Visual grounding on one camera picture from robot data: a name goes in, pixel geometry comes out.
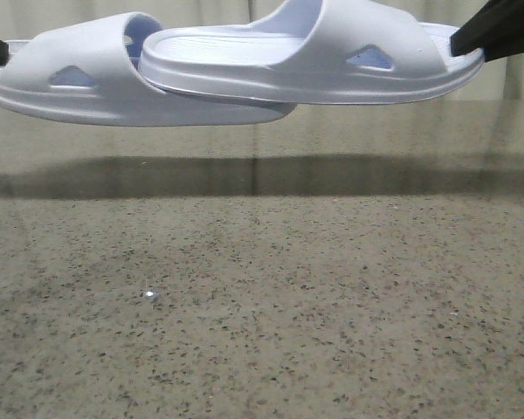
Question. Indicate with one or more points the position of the light blue slipper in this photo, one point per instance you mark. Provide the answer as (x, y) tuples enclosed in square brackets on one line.
[(87, 73), (313, 52)]

